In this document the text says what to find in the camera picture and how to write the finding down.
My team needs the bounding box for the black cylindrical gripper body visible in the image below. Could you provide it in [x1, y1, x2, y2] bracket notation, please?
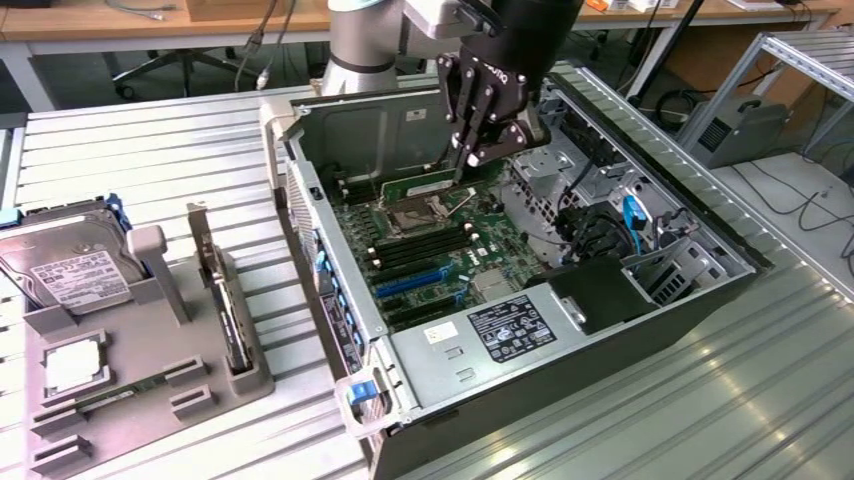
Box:
[457, 0, 583, 121]

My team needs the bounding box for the green motherboard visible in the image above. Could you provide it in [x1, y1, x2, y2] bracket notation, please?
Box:
[329, 185, 556, 335]

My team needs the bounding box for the black stand pole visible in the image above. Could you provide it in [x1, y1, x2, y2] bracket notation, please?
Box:
[626, 0, 708, 109]

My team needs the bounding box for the CPU socket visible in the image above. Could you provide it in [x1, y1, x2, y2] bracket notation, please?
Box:
[379, 192, 456, 237]

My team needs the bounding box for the small silver heatsink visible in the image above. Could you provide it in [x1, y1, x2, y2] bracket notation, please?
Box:
[471, 273, 519, 298]

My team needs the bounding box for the black plastic air shroud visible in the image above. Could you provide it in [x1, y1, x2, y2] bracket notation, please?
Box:
[524, 257, 659, 337]

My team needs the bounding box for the grey metal box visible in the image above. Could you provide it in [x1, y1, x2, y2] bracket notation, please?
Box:
[692, 98, 796, 170]

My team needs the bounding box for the blue expansion slot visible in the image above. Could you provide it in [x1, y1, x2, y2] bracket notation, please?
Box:
[372, 266, 449, 300]

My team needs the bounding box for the silver disk bay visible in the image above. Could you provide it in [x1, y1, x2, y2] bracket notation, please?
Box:
[618, 234, 759, 308]

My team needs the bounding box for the brown cardboard box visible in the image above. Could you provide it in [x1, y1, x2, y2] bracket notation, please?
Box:
[185, 0, 285, 23]

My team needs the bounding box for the silver power supply unit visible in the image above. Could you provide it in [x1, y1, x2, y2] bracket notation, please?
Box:
[389, 284, 590, 409]

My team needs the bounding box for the black graphics card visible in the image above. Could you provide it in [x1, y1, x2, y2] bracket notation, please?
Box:
[184, 201, 259, 374]

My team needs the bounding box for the wooden desk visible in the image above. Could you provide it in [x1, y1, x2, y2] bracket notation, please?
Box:
[0, 0, 335, 112]

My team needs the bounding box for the black open PC case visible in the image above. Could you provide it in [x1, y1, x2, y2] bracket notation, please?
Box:
[257, 69, 775, 480]

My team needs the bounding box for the hard disk in blue caddy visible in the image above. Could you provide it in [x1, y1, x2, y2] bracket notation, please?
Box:
[0, 193, 152, 317]

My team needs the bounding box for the grey plastic parts rack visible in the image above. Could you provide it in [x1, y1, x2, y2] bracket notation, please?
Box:
[22, 224, 275, 476]

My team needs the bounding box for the silver CPU chip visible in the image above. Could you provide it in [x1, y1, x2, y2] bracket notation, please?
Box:
[43, 344, 112, 395]

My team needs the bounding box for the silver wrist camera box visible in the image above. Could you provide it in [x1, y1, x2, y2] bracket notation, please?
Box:
[403, 0, 500, 40]

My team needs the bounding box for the black wire bundle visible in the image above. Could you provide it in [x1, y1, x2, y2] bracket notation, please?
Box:
[554, 204, 639, 262]

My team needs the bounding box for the blue wire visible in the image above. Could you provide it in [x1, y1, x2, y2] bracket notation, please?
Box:
[620, 193, 652, 257]

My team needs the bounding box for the grey hanging cable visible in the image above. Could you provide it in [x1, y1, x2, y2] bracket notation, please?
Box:
[236, 0, 299, 93]

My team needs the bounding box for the aluminium frame table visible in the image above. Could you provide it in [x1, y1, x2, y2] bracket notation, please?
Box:
[672, 28, 854, 157]

